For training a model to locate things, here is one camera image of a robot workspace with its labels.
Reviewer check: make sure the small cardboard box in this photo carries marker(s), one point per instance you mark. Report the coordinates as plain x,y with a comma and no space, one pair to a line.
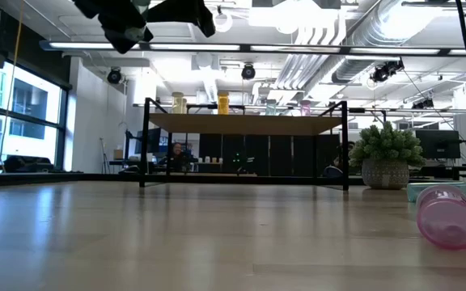
118,153

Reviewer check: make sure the long ceiling light bar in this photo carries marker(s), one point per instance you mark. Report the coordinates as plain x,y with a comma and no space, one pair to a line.
192,47

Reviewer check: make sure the black computer monitor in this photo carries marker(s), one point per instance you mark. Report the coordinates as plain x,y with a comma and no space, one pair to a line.
437,143
154,140

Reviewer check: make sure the person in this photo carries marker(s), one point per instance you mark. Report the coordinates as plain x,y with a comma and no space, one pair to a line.
176,155

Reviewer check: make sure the wooden shelf black metal frame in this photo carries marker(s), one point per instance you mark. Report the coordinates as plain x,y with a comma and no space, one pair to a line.
225,124

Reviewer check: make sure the black partition panels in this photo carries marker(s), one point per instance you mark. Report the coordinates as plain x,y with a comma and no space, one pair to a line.
257,153

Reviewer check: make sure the round white pendant lamp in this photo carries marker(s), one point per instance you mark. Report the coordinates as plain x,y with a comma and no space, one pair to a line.
230,22

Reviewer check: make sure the black sofa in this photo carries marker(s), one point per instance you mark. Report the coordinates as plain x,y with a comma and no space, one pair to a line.
26,163

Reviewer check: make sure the black ceiling spotlight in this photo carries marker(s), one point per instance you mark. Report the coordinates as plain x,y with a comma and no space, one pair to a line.
423,103
248,72
384,72
114,76

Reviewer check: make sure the silver air duct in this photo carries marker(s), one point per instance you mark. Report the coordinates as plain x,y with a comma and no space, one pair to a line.
378,32

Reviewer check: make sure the green plant in grey pot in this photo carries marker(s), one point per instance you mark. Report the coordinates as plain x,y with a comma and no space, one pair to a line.
384,153

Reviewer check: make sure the large window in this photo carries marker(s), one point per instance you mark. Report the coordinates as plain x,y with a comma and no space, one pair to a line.
26,105

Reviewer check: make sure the orange medicine bottle white cap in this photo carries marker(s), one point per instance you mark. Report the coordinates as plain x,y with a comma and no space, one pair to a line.
223,105

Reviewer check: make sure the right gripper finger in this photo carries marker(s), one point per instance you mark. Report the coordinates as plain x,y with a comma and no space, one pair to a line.
184,12

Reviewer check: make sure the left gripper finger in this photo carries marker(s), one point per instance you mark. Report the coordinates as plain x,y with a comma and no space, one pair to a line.
111,28

